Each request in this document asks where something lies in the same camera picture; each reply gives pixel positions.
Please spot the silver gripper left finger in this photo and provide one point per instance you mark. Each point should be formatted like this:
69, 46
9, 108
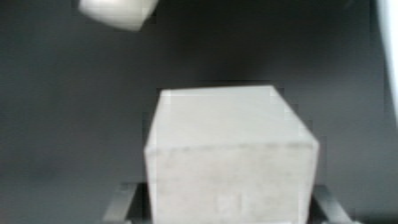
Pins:
126, 210

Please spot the white U-shaped fence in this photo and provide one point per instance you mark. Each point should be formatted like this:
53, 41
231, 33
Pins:
387, 23

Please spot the white leg tagged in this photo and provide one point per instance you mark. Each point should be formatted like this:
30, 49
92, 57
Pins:
119, 13
231, 156

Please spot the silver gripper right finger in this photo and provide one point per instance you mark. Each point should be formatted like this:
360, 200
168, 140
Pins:
325, 211

